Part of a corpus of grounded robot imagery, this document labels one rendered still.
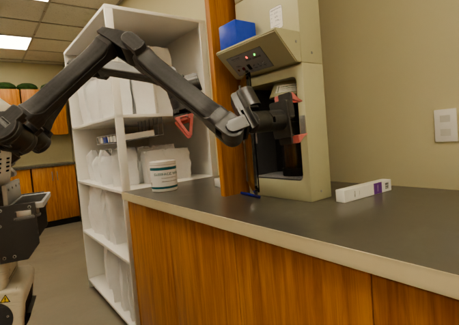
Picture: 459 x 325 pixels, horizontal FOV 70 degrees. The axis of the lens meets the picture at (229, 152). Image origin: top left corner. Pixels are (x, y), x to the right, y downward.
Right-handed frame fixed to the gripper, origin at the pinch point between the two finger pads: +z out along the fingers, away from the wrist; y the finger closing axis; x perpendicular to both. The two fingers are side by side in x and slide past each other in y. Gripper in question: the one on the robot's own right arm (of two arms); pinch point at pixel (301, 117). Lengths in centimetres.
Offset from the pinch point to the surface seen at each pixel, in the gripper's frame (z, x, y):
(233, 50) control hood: 1.8, 27.6, 29.3
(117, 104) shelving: -9, 122, 30
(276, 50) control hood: 5.5, 10.2, 23.9
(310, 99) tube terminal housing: 14.8, 7.3, 6.7
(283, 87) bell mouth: 14.7, 18.1, 13.3
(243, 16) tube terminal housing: 13, 31, 45
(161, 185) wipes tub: -7, 86, -18
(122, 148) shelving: -9, 124, 5
